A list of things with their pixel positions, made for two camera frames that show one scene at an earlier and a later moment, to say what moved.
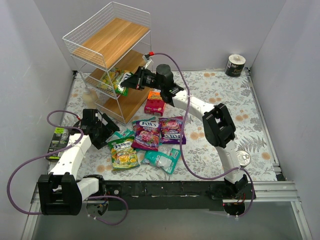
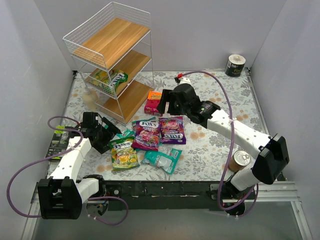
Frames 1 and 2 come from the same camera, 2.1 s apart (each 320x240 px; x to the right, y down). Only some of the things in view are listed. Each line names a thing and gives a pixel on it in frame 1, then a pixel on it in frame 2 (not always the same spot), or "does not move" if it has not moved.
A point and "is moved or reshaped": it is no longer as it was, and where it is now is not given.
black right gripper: [141, 79] -> [169, 101]
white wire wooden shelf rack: [109, 49] does not move
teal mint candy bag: [168, 160] does not move
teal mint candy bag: [124, 133] does not move
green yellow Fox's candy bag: [123, 153] does not move
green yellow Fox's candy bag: [112, 78] is moved or reshaped
